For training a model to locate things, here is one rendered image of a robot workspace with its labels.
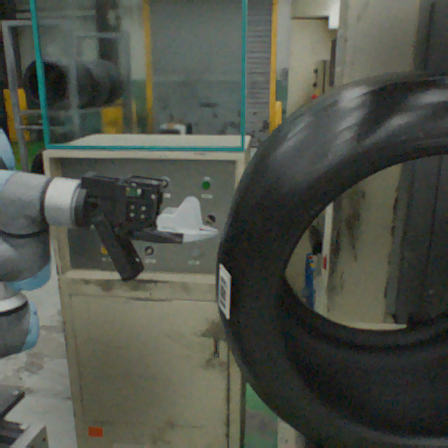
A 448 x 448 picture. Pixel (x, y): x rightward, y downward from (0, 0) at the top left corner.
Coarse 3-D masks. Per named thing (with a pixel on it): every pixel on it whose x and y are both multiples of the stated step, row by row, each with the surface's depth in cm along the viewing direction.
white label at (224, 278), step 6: (222, 270) 63; (222, 276) 63; (228, 276) 60; (222, 282) 63; (228, 282) 61; (222, 288) 63; (228, 288) 61; (222, 294) 63; (228, 294) 61; (222, 300) 64; (228, 300) 61; (222, 306) 64; (228, 306) 62; (228, 312) 62
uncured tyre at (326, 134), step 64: (320, 128) 57; (384, 128) 53; (256, 192) 60; (320, 192) 56; (256, 256) 59; (256, 320) 62; (320, 320) 92; (256, 384) 67; (320, 384) 85; (384, 384) 89
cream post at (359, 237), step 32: (352, 0) 84; (384, 0) 84; (416, 0) 83; (352, 32) 86; (384, 32) 85; (416, 32) 85; (352, 64) 87; (384, 64) 87; (352, 192) 95; (384, 192) 94; (352, 224) 97; (384, 224) 96; (352, 256) 99; (384, 256) 98; (352, 288) 101; (384, 288) 100; (352, 320) 103; (384, 320) 103
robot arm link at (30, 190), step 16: (0, 176) 70; (16, 176) 71; (32, 176) 71; (48, 176) 72; (0, 192) 69; (16, 192) 69; (32, 192) 69; (0, 208) 70; (16, 208) 70; (32, 208) 69; (0, 224) 72; (16, 224) 71; (32, 224) 72; (48, 224) 72
